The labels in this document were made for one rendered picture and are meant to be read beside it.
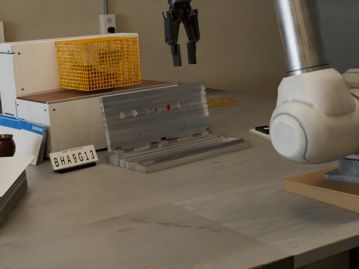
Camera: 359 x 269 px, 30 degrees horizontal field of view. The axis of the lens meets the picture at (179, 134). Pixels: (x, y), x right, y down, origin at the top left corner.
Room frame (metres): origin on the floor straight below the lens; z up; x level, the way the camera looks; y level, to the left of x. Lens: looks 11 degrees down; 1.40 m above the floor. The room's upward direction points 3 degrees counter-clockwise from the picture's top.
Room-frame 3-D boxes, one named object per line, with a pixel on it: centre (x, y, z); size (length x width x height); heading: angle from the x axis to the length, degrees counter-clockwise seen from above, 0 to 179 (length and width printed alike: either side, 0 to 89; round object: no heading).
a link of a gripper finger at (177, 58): (2.11, 0.00, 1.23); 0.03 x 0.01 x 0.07; 43
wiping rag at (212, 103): (3.21, -0.20, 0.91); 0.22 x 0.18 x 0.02; 9
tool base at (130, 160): (2.14, 0.00, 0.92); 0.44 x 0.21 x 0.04; 130
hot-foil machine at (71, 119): (2.53, 0.26, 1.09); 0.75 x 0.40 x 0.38; 130
